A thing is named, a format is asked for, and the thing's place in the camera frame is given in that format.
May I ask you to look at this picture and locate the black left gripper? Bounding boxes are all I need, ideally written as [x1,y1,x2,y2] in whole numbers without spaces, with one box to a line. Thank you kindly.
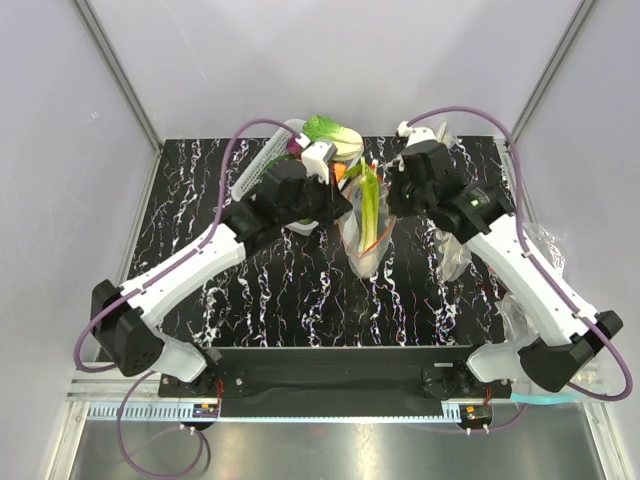
[278,169,353,227]

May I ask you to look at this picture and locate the green white toy leek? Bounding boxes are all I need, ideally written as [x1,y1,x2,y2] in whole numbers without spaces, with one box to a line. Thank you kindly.
[343,156,380,253]

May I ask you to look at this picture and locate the clear zip bag orange zipper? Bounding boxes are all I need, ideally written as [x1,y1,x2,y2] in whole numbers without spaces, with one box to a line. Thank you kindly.
[338,158,396,279]

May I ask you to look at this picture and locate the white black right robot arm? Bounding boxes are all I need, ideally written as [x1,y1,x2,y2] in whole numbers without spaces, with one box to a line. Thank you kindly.
[387,140,623,397]

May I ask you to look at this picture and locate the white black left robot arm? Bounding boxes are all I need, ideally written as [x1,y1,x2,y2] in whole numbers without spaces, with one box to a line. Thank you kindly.
[90,161,352,396]

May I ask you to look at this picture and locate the orange toy carrot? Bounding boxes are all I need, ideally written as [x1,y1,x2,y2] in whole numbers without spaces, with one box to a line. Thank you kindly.
[333,162,347,183]

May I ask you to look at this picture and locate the purple toy onion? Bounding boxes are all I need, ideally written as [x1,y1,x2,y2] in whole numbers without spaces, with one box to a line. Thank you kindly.
[286,137,304,158]

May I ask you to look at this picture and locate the white perforated plastic basket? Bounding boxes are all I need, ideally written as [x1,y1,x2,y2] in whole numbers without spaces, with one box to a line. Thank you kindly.
[230,117,364,236]

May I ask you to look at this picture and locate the green white napa cabbage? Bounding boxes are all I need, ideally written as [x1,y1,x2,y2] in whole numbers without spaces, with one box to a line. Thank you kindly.
[302,115,364,162]

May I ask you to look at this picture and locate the crumpled clear plastic bags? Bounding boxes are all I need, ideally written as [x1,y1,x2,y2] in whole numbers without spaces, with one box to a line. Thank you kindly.
[523,222,566,277]

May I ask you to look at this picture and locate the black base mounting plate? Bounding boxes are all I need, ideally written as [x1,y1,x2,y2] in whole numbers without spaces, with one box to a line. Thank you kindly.
[159,346,511,422]

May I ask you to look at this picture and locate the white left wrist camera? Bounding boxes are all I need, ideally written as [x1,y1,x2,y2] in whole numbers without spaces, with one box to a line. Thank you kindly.
[301,139,337,184]

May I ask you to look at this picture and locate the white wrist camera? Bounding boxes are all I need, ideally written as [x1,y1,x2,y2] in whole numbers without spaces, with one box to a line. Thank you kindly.
[301,139,337,184]
[396,121,437,147]

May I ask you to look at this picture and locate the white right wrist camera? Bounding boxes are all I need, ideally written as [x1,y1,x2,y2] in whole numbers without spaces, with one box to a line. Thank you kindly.
[396,121,437,147]

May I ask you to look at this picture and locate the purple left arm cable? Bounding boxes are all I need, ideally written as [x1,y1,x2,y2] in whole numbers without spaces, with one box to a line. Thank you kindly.
[72,118,311,375]

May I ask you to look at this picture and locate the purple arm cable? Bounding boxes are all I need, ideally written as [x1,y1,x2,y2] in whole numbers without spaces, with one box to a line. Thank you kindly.
[405,105,632,401]
[72,118,311,375]

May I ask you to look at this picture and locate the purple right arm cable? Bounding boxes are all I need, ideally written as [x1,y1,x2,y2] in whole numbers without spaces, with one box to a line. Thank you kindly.
[405,105,632,401]

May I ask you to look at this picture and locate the perforated cable duct rail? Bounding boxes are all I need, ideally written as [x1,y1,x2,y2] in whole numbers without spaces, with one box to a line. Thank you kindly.
[87,401,219,422]

